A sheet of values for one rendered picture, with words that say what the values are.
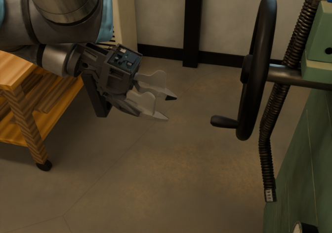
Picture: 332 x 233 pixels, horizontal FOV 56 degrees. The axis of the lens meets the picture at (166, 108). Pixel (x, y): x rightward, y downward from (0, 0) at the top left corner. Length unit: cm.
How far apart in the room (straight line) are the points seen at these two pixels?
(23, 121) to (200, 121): 88
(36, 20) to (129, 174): 107
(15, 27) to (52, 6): 11
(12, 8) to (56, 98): 113
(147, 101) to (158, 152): 97
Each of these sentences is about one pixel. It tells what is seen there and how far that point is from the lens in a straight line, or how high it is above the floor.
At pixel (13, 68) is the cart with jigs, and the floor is 53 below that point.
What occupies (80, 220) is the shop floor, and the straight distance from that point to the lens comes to 137.
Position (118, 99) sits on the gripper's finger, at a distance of 59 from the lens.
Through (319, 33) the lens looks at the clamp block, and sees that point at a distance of 58.
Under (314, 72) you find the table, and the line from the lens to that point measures 60.
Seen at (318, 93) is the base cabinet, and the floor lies 68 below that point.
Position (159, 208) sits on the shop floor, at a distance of 136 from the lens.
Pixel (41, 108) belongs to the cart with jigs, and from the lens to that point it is 158.
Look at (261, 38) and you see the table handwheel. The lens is 53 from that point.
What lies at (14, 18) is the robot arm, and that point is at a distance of 51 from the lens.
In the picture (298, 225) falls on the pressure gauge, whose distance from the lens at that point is 61.
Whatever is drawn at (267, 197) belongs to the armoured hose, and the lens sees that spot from 74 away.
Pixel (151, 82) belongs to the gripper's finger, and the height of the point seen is 79.
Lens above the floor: 117
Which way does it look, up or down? 42 degrees down
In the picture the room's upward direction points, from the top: straight up
